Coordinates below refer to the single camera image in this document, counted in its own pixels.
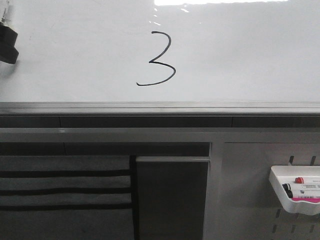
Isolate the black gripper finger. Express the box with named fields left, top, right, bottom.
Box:
left=0, top=24, right=19, bottom=64

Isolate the white whiteboard marker with tape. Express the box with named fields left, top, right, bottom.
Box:
left=0, top=0, right=13, bottom=27

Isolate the grey fabric pocket organizer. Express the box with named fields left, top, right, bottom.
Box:
left=0, top=155, right=140, bottom=240

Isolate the dark grey cabinet panel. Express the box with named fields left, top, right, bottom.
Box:
left=137, top=156, right=210, bottom=240

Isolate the grey pegboard panel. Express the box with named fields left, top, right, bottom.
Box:
left=203, top=142, right=320, bottom=240

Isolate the black capped marker upper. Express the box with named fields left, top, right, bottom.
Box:
left=281, top=183, right=320, bottom=192

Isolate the black capped marker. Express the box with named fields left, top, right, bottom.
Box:
left=281, top=183, right=320, bottom=192
left=285, top=189, right=320, bottom=199

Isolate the black capped marker lower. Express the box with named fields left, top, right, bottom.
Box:
left=285, top=189, right=320, bottom=199

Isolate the red capped marker in tray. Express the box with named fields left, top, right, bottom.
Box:
left=294, top=176, right=320, bottom=185

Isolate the white plastic marker tray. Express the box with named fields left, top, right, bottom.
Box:
left=269, top=165, right=320, bottom=216

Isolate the pink eraser in tray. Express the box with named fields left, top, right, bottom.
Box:
left=291, top=196, right=320, bottom=203

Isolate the white whiteboard with aluminium frame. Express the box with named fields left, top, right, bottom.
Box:
left=0, top=0, right=320, bottom=115

